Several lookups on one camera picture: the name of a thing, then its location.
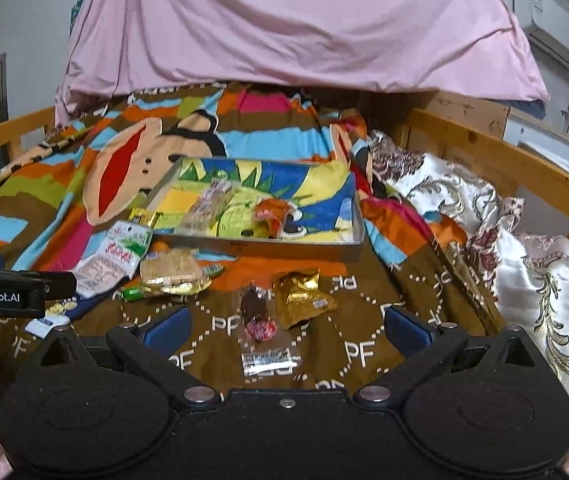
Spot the teal cloth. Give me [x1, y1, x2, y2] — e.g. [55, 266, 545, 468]
[69, 0, 85, 41]

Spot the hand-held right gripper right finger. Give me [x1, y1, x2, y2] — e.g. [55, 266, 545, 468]
[355, 305, 541, 407]

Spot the clear wrapped cake bar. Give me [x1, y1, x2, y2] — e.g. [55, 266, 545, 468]
[177, 180, 238, 233]

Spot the colourful cartoon printed blanket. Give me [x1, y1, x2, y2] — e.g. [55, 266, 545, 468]
[0, 80, 510, 396]

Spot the white and green snack pouch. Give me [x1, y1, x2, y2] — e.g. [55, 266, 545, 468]
[72, 220, 154, 298]

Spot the blue cartoon snack packet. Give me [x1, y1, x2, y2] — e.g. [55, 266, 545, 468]
[24, 297, 85, 337]

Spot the yellow and green snack packet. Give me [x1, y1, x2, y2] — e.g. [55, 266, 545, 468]
[127, 207, 160, 236]

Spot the white cabinet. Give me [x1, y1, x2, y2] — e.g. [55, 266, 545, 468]
[501, 107, 569, 196]

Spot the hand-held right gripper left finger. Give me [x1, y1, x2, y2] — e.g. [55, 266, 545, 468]
[39, 304, 218, 407]

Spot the clear cracker sandwich packet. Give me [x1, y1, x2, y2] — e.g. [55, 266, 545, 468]
[138, 247, 214, 296]

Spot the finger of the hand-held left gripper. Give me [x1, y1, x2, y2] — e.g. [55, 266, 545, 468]
[14, 269, 78, 299]

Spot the tiger striped plush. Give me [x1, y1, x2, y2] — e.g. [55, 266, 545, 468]
[0, 132, 82, 207]

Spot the floral satin quilt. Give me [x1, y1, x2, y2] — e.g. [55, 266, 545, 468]
[364, 130, 569, 431]

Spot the orange snack packet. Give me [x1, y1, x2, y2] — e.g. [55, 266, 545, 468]
[252, 197, 307, 238]

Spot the gold foil snack packet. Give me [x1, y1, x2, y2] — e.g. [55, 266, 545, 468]
[272, 267, 337, 330]

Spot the painted metal tray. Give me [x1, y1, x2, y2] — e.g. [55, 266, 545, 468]
[145, 157, 365, 263]

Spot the green snack stick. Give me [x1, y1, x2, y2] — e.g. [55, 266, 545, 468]
[117, 261, 226, 302]

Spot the white air conditioner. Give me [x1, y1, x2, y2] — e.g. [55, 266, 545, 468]
[511, 0, 569, 68]

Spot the wooden bed frame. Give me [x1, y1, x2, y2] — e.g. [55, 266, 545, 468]
[0, 90, 569, 261]

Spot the chocolate candy in clear wrapper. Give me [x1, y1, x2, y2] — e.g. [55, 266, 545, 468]
[238, 284, 301, 376]

